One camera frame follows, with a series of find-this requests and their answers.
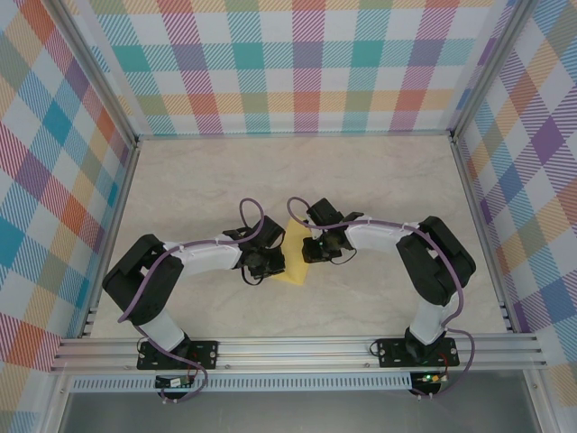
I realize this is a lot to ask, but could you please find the yellow square paper sheet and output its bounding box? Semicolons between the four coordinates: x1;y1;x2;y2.
272;216;313;288

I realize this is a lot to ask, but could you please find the left small circuit board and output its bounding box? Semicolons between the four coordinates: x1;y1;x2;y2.
155;375;196;390

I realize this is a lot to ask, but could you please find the left gripper black wire loop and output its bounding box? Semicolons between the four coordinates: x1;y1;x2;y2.
242;265;267;286

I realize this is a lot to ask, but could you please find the gripper black wire loop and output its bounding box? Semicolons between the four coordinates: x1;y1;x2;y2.
331;247;358;267
242;265;267;286

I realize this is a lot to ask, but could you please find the right gripper black wire loop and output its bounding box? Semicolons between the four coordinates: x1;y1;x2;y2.
331;247;358;267

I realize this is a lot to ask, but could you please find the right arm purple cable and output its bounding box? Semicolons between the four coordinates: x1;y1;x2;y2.
286;196;477;401

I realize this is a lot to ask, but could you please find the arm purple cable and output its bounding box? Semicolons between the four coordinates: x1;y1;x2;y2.
117;197;266;404
286;196;477;401

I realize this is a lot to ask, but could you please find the long aluminium mounting rail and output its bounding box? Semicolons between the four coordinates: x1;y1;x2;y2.
49;336;549;373

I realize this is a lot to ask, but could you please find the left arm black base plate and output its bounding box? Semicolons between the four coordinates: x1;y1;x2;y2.
137;340;220;371

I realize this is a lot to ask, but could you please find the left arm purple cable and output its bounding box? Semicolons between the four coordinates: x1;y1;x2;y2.
117;197;266;404

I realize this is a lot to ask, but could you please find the thin aluminium wall rail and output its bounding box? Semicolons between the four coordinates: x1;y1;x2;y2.
134;129;454;139

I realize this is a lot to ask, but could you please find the slotted grey cable duct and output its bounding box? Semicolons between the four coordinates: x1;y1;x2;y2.
69;372;414;392

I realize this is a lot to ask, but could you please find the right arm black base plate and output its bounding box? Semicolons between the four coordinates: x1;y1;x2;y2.
377;337;460;369

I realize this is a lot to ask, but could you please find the aluminium side rail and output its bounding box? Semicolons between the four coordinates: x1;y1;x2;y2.
450;134;517;334
80;139;142;339

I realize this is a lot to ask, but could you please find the aluminium frame post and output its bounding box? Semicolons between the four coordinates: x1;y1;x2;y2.
449;0;540;142
47;0;141;148

